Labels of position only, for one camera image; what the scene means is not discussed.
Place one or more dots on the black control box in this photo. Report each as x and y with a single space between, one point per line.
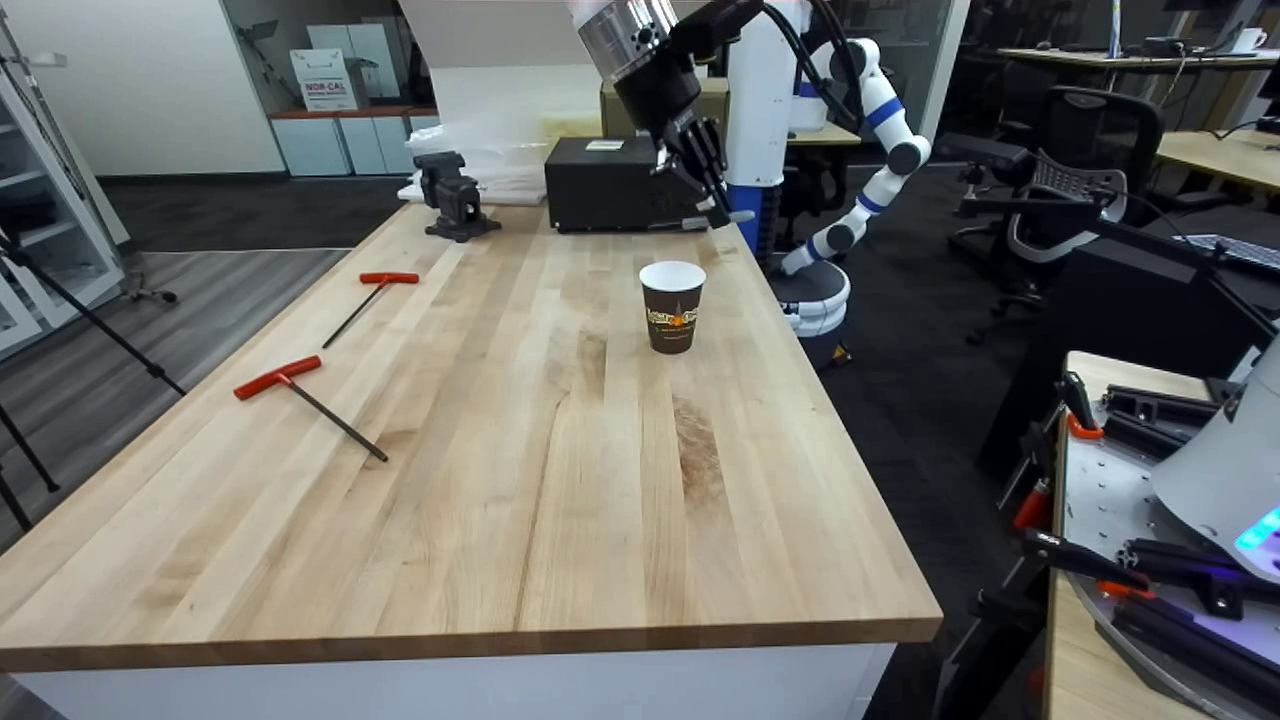
602 186

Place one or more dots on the brown paper coffee cup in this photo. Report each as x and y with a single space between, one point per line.
671 323

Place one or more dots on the grey tilted panel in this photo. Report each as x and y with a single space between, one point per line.
1224 467

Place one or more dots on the white paper poster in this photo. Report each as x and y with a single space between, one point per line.
327 81

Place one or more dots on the black camera tripod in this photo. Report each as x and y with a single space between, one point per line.
106 335

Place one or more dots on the grey perforated metal plate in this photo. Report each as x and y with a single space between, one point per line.
1102 502

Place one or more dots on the white workbench cabinet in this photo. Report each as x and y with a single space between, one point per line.
465 685

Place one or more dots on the black orange bar clamp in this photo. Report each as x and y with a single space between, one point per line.
984 640
1032 502

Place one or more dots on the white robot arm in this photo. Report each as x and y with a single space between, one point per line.
875 103

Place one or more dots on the wooden side table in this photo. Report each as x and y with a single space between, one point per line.
1080 664

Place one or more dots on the low white cabinet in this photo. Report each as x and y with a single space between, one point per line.
332 145

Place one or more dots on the brown cardboard box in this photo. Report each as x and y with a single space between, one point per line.
604 112

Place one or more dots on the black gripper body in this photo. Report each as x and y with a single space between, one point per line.
663 95

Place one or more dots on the wooden office desk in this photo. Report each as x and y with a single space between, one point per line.
1200 81

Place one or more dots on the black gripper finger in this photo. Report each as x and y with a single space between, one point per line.
689 163
712 166

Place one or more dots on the black mesh office chair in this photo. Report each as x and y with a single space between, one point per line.
1065 200

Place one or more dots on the black bench vise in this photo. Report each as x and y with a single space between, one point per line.
455 198

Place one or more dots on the black flat clamp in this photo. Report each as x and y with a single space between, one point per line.
1161 420

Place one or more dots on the white glass shelf unit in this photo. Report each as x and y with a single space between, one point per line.
55 200

